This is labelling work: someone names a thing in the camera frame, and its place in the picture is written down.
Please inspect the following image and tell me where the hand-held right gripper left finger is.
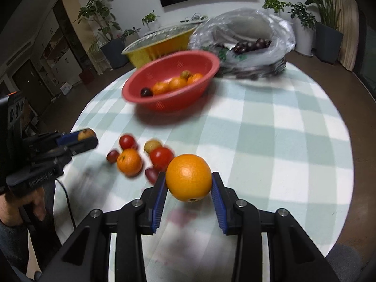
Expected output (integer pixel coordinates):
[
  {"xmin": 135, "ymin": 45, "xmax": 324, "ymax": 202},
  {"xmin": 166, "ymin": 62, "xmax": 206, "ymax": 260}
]
[{"xmin": 41, "ymin": 172, "xmax": 168, "ymax": 282}]

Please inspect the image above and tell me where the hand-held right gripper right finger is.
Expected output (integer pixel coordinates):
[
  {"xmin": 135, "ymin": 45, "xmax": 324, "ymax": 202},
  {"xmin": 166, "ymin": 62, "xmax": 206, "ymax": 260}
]
[{"xmin": 211, "ymin": 172, "xmax": 338, "ymax": 282}]

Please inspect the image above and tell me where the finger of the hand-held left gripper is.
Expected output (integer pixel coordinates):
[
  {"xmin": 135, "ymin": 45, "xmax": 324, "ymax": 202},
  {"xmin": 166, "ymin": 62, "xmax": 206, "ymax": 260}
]
[
  {"xmin": 70, "ymin": 137, "xmax": 99, "ymax": 156},
  {"xmin": 56, "ymin": 132, "xmax": 80, "ymax": 147}
]

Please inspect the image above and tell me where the large orange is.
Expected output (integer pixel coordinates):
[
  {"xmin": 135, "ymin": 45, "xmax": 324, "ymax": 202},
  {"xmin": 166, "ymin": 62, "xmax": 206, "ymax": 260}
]
[{"xmin": 166, "ymin": 153, "xmax": 212, "ymax": 203}]

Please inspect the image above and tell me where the small red tomato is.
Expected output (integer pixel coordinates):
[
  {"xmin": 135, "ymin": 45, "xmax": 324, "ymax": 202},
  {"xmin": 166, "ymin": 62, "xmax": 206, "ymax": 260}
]
[{"xmin": 119, "ymin": 134, "xmax": 137, "ymax": 150}]

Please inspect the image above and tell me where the large red tomato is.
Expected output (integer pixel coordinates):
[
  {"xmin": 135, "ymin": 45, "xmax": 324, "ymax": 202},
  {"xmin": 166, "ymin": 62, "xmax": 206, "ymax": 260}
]
[{"xmin": 150, "ymin": 147, "xmax": 175, "ymax": 171}]

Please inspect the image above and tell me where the red plastic bowl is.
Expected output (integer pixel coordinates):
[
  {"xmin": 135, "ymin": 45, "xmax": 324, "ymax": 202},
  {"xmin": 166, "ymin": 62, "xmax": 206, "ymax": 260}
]
[{"xmin": 122, "ymin": 50, "xmax": 221, "ymax": 113}]

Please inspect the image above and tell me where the small mandarin orange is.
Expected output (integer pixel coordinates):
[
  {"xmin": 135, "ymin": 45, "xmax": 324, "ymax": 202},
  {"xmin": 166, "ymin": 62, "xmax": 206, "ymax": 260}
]
[{"xmin": 152, "ymin": 82, "xmax": 170, "ymax": 96}]

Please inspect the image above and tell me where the person's left forearm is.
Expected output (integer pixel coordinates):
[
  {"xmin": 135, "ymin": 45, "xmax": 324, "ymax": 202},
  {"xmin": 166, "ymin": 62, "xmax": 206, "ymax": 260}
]
[{"xmin": 0, "ymin": 220, "xmax": 39, "ymax": 274}]

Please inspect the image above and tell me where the person's left hand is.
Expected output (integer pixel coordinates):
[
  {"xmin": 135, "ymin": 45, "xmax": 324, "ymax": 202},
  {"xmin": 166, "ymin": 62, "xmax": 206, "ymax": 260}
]
[{"xmin": 0, "ymin": 186, "xmax": 47, "ymax": 227}]

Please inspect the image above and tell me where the red bin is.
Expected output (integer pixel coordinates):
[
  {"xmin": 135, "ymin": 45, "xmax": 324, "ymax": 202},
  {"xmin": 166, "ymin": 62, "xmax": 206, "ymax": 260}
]
[{"xmin": 79, "ymin": 69, "xmax": 96, "ymax": 85}]

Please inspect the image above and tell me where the green checked tablecloth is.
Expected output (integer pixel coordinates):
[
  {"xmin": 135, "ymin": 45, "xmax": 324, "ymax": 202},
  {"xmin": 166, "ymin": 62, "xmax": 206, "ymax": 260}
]
[{"xmin": 54, "ymin": 62, "xmax": 354, "ymax": 282}]

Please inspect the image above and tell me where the tall leafy plant dark pot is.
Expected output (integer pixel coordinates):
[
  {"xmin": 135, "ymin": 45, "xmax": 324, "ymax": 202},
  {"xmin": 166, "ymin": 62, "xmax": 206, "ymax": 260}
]
[{"xmin": 73, "ymin": 0, "xmax": 127, "ymax": 71}]

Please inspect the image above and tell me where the yellow foil bowl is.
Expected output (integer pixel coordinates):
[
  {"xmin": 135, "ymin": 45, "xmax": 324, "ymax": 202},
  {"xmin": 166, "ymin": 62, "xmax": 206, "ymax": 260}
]
[{"xmin": 122, "ymin": 23, "xmax": 199, "ymax": 68}]

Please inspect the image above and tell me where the small plant ribbed white pot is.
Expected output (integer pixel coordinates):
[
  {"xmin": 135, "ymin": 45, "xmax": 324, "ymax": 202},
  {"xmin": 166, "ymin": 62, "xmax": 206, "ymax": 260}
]
[{"xmin": 117, "ymin": 27, "xmax": 141, "ymax": 43}]

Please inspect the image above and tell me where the small plant round white pot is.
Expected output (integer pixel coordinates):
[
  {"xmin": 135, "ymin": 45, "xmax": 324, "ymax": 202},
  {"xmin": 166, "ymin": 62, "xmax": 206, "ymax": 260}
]
[
  {"xmin": 141, "ymin": 10, "xmax": 161, "ymax": 33},
  {"xmin": 262, "ymin": 0, "xmax": 287, "ymax": 14}
]

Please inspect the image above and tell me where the white television cabinet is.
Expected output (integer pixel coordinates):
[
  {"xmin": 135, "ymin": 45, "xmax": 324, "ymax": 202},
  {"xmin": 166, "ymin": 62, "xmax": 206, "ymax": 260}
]
[{"xmin": 144, "ymin": 18, "xmax": 210, "ymax": 37}]

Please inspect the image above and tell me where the pile of dark cherries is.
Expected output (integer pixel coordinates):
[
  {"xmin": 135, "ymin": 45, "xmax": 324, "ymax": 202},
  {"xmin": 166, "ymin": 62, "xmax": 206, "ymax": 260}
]
[{"xmin": 216, "ymin": 38, "xmax": 272, "ymax": 55}]

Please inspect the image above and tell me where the bushy plant tall white pot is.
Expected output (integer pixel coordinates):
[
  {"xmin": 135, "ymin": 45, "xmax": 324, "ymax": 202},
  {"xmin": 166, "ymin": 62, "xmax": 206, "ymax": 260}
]
[{"xmin": 286, "ymin": 1, "xmax": 317, "ymax": 57}]

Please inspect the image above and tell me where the clear plastic bag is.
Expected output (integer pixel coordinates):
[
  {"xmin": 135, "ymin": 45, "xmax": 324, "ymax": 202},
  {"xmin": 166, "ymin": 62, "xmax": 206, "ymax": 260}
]
[{"xmin": 188, "ymin": 8, "xmax": 296, "ymax": 74}]

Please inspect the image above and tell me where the broad-leaf plant dark pot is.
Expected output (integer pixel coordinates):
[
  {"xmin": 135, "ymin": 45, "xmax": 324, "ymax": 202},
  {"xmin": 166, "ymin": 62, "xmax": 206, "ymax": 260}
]
[{"xmin": 295, "ymin": 0, "xmax": 344, "ymax": 65}]

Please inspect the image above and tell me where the glass sliding door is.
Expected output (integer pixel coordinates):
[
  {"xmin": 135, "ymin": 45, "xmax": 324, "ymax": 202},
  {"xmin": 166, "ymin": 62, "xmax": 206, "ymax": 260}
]
[{"xmin": 352, "ymin": 6, "xmax": 376, "ymax": 94}]

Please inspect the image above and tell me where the beige curtain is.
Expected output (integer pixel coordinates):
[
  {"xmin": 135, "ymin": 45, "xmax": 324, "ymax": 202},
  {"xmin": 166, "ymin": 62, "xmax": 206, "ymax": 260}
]
[{"xmin": 335, "ymin": 0, "xmax": 360, "ymax": 71}]

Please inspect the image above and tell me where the black cable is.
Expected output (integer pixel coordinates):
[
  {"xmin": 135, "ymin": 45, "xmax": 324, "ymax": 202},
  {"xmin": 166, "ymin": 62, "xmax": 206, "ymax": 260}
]
[{"xmin": 55, "ymin": 179, "xmax": 77, "ymax": 230}]

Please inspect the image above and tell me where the white wire plant stand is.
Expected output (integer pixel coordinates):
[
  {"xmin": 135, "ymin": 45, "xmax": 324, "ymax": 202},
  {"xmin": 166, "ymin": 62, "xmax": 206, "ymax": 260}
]
[{"xmin": 88, "ymin": 37, "xmax": 114, "ymax": 75}]

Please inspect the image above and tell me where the tangle of cables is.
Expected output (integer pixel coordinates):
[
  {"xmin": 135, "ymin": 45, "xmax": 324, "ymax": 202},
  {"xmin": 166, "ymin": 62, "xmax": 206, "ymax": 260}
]
[{"xmin": 180, "ymin": 13, "xmax": 209, "ymax": 23}]

